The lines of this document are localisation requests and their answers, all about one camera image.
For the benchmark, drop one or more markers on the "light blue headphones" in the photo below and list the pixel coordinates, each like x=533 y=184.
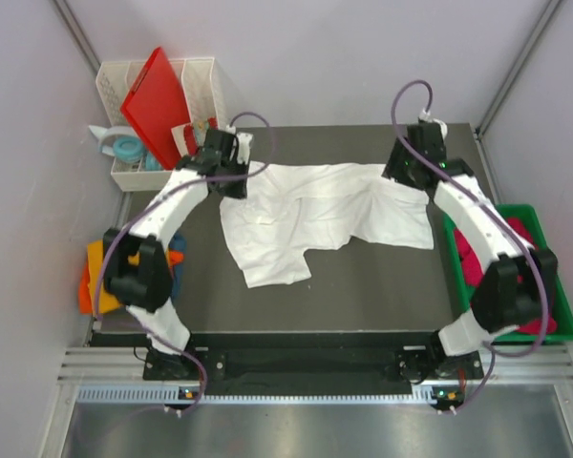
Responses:
x=122 y=143

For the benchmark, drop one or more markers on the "white t shirt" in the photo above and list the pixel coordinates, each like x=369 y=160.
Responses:
x=292 y=209

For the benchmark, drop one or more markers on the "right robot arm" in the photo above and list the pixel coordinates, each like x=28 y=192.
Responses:
x=518 y=280

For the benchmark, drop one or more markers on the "red plastic folder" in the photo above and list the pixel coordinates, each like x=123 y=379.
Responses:
x=154 y=105

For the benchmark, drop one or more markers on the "aluminium frame rail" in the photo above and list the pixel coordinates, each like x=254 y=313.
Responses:
x=542 y=23

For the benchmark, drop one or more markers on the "white cable duct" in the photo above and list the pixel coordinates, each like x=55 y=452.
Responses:
x=181 y=396

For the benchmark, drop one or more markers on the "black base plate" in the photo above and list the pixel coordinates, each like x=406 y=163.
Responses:
x=402 y=357

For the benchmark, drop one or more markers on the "green plastic bin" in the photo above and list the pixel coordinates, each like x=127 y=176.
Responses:
x=560 y=328

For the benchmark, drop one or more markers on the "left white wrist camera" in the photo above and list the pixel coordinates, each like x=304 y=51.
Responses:
x=242 y=146

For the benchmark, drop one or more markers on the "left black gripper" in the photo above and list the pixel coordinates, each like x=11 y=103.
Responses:
x=241 y=192

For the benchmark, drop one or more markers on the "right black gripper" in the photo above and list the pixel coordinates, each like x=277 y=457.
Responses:
x=392 y=166

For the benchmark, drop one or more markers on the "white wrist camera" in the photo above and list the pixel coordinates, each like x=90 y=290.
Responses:
x=242 y=146
x=426 y=117

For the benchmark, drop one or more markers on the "white file organizer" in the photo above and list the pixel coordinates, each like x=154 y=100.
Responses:
x=200 y=79

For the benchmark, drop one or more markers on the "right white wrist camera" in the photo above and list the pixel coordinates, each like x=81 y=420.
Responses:
x=426 y=117

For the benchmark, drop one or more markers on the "red patterned booklet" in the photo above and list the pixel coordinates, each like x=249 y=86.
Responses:
x=190 y=136

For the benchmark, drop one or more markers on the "pink t shirt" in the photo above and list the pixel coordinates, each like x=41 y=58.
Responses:
x=467 y=268

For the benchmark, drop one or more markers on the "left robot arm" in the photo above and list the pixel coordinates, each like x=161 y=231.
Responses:
x=136 y=270

